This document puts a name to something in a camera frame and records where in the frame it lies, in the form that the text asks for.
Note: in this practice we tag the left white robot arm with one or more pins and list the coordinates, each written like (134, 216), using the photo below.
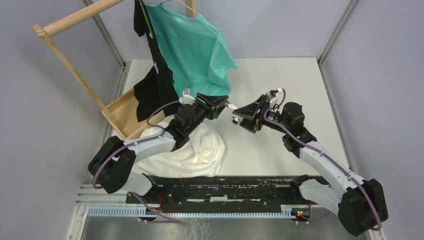
(111, 167)

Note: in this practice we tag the white slotted cable duct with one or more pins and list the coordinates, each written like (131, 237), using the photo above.
(142, 212)

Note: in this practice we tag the green clothes hanger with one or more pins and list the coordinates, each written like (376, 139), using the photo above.
(147, 19)

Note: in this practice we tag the black t-shirt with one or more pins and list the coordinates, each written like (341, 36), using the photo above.
(157, 87)

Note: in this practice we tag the teal t-shirt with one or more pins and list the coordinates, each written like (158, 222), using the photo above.
(194, 50)

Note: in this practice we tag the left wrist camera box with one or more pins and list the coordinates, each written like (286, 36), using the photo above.
(187, 99)

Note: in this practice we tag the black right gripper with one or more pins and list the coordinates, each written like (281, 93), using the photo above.
(250, 111)

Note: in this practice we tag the white terry towel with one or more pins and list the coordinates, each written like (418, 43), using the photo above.
(201, 156)

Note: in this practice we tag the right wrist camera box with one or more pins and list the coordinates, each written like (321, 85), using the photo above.
(276, 96)

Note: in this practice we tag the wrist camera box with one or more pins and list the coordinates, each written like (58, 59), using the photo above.
(276, 96)
(187, 99)

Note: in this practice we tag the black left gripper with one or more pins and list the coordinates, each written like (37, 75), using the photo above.
(216, 102)

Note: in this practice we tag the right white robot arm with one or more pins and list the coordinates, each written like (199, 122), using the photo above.
(359, 204)

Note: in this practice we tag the pink clothes hanger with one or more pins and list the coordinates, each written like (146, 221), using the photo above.
(190, 8)

